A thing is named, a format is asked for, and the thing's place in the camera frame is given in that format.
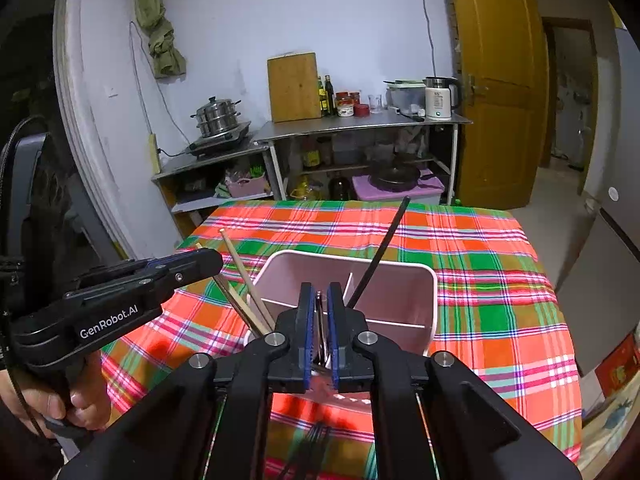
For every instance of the white lidded food container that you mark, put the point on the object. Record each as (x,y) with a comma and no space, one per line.
(406,97)

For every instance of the wooden cutting board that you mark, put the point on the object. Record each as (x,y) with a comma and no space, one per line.
(294,87)

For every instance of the yellowed wall power strip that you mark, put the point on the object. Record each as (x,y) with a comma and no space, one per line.
(153,154)

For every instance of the dark glass bottle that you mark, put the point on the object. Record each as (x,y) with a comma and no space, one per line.
(340,187)

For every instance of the small pink storage basket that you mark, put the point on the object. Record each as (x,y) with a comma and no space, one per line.
(247,186)

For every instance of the silver metal chopstick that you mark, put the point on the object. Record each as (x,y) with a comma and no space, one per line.
(320,330)
(326,340)

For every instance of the small red cup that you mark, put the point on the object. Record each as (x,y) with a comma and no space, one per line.
(362,109)

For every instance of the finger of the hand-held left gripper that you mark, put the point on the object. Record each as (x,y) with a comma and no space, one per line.
(200,265)
(165,260)

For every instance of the clear drinking glass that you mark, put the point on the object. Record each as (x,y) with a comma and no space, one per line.
(376,104)

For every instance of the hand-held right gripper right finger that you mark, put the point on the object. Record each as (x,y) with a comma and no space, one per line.
(336,340)

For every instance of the black induction cooktop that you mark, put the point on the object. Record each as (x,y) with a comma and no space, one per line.
(220,142)

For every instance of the green curtain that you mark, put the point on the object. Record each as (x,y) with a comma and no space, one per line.
(155,25)

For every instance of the wooden door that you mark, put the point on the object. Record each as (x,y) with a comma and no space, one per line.
(495,85)

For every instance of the person's left hand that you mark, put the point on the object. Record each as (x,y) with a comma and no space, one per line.
(85,405)

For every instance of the wooden door frame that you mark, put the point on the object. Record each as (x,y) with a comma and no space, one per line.
(565,22)

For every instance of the wooden chopstick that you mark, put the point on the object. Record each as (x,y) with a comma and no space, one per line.
(245,275)
(240,310)

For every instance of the red lid sauce jar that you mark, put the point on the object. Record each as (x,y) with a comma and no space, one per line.
(344,106)

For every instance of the purple plastic storage bin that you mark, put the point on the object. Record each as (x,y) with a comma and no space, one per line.
(400,195)

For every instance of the red carton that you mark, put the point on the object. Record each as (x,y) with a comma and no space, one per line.
(620,362)

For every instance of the white electric kettle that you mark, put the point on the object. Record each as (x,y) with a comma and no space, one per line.
(439,100)

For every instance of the silver refrigerator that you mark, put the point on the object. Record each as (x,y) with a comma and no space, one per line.
(605,260)

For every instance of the black frying pan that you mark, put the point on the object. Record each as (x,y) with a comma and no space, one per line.
(395,176)

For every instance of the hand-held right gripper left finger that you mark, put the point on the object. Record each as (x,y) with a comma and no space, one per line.
(309,340)

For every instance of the yellow cooking oil jug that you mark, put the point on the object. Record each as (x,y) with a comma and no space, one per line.
(306,190)

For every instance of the printed floor mat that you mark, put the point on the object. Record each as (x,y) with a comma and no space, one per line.
(615,420)

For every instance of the dark oil bottle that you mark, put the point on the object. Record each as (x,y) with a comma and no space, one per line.
(321,100)
(329,99)

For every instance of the low metal shelf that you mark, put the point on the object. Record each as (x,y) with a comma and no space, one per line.
(210,162)

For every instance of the steel steamer pot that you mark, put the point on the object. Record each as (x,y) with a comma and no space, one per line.
(216,117)

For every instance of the pink plastic utensil basket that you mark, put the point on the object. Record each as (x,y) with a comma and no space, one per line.
(395,290)

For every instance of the steel counter table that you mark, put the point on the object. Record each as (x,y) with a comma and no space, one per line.
(360,124)

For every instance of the plaid tablecloth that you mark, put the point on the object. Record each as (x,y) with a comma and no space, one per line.
(475,285)

